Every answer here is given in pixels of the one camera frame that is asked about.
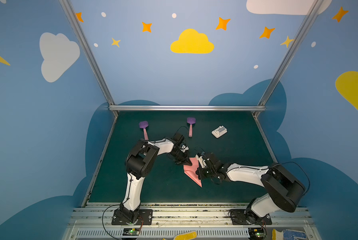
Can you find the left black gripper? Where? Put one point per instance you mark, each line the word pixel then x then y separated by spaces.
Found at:
pixel 183 157

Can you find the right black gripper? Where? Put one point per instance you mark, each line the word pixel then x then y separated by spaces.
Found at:
pixel 206 167

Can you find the pink square paper sheet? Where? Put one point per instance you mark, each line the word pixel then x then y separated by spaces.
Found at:
pixel 190 171

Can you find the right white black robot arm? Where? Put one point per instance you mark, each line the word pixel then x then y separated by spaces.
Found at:
pixel 283 189

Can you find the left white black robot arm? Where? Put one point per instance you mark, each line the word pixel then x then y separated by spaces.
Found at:
pixel 139 164

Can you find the right purple pink spatula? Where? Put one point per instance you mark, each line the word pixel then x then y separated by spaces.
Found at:
pixel 191 121

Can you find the purple pink spatula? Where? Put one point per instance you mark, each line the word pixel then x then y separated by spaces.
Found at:
pixel 143 125
pixel 191 121

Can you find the white small plastic device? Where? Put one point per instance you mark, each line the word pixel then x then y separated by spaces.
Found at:
pixel 220 131

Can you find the left purple pink spatula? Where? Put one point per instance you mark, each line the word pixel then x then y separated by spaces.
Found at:
pixel 143 125

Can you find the yellow glove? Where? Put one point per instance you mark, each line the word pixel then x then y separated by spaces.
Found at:
pixel 186 236

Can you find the right green circuit board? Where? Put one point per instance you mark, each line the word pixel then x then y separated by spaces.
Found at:
pixel 256 233

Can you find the green circuit board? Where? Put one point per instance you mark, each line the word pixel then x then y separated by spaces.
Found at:
pixel 131 232
pixel 256 233

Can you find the left green circuit board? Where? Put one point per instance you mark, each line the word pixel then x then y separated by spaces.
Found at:
pixel 131 232

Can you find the blue white glove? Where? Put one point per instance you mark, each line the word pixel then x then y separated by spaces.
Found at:
pixel 288 235

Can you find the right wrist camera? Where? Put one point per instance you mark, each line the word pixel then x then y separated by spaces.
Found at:
pixel 201 161

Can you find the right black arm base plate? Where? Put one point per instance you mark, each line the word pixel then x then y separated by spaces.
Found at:
pixel 248 217

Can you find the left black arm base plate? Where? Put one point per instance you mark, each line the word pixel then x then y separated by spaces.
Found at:
pixel 143 216

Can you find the horizontal aluminium frame bar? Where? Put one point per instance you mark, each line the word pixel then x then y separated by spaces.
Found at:
pixel 187 108

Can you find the aluminium front rail base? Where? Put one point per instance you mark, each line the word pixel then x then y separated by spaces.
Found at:
pixel 209 220

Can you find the left aluminium frame post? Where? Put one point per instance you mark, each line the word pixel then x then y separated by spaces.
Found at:
pixel 78 30

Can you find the aluminium frame post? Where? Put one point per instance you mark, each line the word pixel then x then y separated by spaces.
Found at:
pixel 302 32
pixel 78 30

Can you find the right aluminium frame post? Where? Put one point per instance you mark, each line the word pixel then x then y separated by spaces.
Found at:
pixel 302 32

